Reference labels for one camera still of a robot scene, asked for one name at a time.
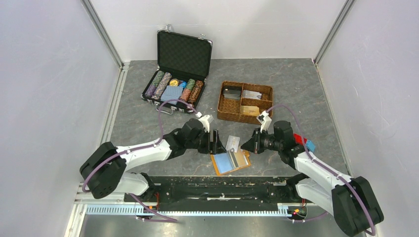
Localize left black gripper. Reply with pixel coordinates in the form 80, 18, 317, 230
186, 129, 226, 155

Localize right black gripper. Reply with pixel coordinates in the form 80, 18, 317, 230
240, 127, 282, 154

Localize orange card holder wallet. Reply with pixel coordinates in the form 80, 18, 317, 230
210, 149, 251, 176

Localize white VIP card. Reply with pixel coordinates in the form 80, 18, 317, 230
242, 90, 262, 96
226, 135, 240, 153

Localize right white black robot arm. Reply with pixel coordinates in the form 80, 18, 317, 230
241, 120, 384, 237

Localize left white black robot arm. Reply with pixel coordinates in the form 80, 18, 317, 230
80, 116, 226, 201

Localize tan card in basket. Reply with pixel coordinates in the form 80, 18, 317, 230
240, 105, 260, 117

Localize white card in basket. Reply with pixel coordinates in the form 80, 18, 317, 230
243, 95, 261, 100

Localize black card deck box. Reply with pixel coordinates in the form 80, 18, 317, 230
222, 85, 242, 100

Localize blue playing card deck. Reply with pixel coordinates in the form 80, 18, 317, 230
160, 85, 183, 105

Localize woven brown basket tray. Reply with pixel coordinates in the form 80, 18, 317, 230
217, 81, 274, 124

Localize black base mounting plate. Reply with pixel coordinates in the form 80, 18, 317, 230
137, 176, 302, 212

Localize red blue toy block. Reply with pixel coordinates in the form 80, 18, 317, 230
293, 133, 316, 152

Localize brown black chip stack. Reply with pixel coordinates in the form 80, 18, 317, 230
187, 80, 204, 103

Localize green orange chip stack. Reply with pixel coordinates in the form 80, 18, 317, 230
179, 79, 196, 102

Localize yellow blue loose chips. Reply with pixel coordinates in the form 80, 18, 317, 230
169, 79, 187, 89

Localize pink grey chip stack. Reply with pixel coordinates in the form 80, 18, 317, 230
152, 72, 172, 100

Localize purple green chip stack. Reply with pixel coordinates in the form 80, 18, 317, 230
145, 71, 165, 97

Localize black poker chip case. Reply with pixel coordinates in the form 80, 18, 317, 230
141, 24, 212, 115

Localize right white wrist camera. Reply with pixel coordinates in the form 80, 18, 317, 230
256, 111, 272, 132

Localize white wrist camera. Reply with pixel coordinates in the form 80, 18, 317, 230
195, 112, 214, 132
256, 111, 272, 132

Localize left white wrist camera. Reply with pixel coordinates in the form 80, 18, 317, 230
195, 112, 214, 132

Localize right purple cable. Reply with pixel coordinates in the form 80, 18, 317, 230
265, 104, 377, 236

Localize purple cable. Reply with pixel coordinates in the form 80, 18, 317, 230
265, 104, 377, 236
82, 99, 201, 193

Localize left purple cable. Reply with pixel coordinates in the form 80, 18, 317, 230
82, 99, 201, 193

